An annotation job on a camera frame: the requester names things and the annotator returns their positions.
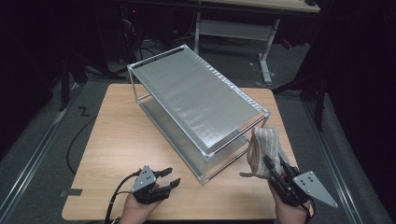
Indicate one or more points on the striped cloth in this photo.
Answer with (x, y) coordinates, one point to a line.
(264, 143)

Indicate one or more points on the white-legged wooden desk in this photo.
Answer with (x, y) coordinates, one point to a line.
(233, 29)

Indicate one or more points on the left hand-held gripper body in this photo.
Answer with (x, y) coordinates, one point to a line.
(146, 189)

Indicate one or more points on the dark wristwatch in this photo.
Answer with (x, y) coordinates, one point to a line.
(116, 221)

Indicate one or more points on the black metal stand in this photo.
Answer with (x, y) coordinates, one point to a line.
(320, 105)
(64, 87)

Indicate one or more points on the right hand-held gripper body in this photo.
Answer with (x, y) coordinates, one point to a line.
(311, 186)

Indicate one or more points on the person's right hand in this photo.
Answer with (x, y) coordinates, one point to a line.
(292, 214)

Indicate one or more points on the person's left hand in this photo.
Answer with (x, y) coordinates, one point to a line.
(135, 213)

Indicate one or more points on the grey tape piece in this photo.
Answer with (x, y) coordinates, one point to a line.
(71, 192)

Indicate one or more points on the small red object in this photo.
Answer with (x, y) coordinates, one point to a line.
(286, 44)

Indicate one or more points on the metal floor rail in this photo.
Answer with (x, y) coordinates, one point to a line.
(333, 161)
(34, 158)

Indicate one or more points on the grey two-tier metal shelf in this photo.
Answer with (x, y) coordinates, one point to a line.
(196, 99)

